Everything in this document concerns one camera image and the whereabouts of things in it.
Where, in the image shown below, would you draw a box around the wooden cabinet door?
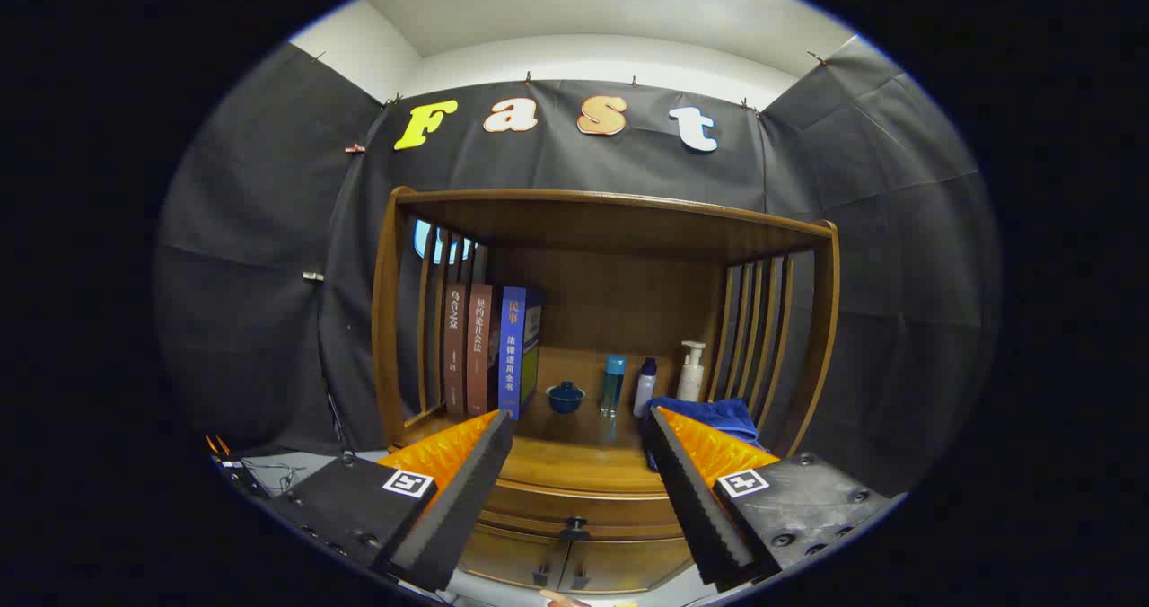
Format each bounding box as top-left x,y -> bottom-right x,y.
458,524 -> 572,590
561,538 -> 697,594

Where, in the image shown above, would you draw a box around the thick brown book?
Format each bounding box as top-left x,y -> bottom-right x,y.
465,284 -> 496,417

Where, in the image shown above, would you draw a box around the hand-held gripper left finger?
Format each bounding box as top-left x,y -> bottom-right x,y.
269,409 -> 514,593

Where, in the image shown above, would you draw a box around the thin floor cables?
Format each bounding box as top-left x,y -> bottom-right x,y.
241,459 -> 308,496

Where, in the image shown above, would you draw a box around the clear blue bottle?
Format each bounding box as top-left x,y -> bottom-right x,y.
600,355 -> 627,419

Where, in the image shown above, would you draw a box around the wooden drawer with black knob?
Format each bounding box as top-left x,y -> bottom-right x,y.
474,479 -> 694,542

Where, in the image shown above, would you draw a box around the white bottle with blue cap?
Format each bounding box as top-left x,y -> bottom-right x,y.
633,357 -> 658,419

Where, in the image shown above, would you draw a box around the blue folded towel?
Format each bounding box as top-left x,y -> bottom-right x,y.
648,397 -> 762,473

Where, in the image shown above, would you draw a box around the thin brown book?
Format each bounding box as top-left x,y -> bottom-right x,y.
443,284 -> 469,418

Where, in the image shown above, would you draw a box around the wooden countertop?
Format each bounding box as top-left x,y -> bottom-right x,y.
395,348 -> 791,497

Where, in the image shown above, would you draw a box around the blue book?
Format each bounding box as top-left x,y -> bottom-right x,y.
496,286 -> 544,421

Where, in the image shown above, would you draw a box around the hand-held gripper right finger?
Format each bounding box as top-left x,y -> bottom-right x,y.
639,407 -> 899,590

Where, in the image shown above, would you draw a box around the white pump bottle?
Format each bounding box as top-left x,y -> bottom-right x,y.
677,341 -> 707,403

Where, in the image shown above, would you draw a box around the wooden cabinet with shelf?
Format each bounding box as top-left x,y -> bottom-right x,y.
371,187 -> 842,594

